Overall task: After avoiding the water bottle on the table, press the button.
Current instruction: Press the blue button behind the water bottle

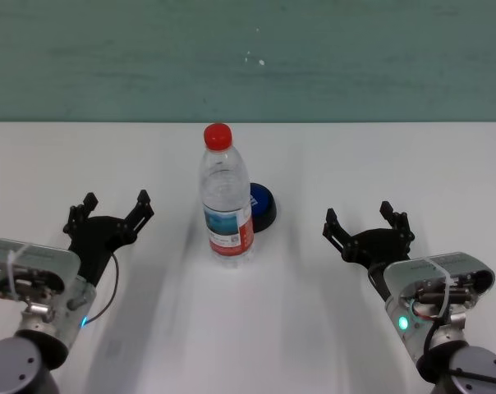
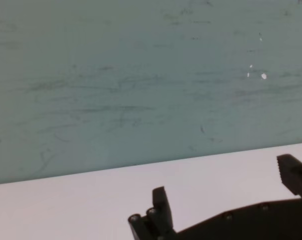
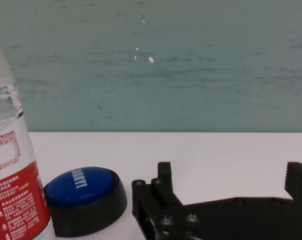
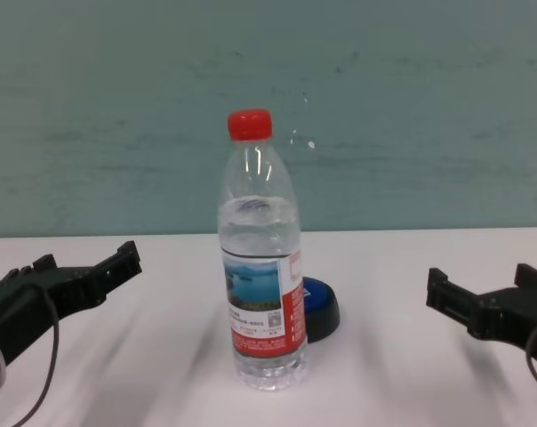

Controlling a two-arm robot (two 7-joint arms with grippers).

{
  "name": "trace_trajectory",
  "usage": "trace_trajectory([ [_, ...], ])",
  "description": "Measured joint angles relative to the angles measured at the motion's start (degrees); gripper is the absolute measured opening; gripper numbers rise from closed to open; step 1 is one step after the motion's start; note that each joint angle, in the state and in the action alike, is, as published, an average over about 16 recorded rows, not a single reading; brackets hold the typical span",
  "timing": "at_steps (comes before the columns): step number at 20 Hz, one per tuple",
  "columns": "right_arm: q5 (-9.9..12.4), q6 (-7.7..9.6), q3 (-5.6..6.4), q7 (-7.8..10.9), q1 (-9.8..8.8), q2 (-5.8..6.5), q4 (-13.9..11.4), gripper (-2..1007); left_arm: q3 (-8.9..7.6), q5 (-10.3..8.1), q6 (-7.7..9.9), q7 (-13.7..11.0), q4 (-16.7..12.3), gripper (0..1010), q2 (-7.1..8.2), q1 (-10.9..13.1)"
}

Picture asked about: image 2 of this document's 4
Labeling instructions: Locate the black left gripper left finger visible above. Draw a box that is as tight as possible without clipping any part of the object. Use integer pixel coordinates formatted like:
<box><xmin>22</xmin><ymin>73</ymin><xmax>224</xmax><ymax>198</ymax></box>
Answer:
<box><xmin>127</xmin><ymin>186</ymin><xmax>177</xmax><ymax>240</ymax></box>

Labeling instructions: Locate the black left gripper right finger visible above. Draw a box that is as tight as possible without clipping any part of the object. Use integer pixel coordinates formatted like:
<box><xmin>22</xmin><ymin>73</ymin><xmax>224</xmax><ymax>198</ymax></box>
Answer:
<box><xmin>276</xmin><ymin>154</ymin><xmax>302</xmax><ymax>201</ymax></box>

